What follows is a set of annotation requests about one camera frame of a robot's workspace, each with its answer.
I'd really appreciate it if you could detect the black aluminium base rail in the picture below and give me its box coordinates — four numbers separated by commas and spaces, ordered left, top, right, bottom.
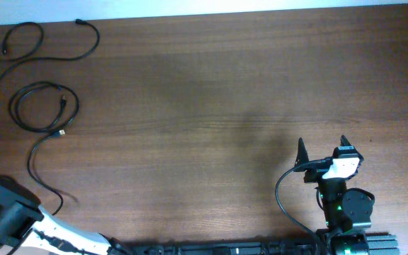
101, 234, 400, 255

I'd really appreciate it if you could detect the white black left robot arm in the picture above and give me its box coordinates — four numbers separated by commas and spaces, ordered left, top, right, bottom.
0, 176, 134, 255

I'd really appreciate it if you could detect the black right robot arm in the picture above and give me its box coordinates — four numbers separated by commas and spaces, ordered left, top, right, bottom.
295, 136, 375, 254

